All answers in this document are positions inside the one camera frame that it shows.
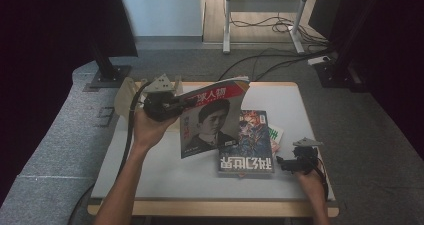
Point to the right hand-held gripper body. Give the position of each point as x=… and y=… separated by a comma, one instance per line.
x=305, y=160

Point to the person's left hand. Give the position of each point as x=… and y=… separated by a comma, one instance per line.
x=148, y=133

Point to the person's right hand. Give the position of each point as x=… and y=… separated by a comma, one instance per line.
x=311, y=185

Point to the white power strip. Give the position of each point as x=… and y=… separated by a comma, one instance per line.
x=318, y=60

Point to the black stand with base plate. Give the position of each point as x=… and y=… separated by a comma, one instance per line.
x=110, y=78
x=333, y=75

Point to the portrait cover magazine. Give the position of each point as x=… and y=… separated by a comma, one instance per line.
x=213, y=118

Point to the dark blue cover magazine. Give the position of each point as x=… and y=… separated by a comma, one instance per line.
x=253, y=141

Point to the white green-lettered magazine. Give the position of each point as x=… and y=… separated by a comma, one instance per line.
x=276, y=132

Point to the white metal desk frame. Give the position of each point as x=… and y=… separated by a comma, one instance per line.
x=263, y=5

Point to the dark curtain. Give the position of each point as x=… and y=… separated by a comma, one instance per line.
x=400, y=68

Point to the beige expandable book rack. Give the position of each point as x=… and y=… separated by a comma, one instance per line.
x=124, y=95

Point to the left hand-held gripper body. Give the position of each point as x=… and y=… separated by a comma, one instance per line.
x=160, y=106

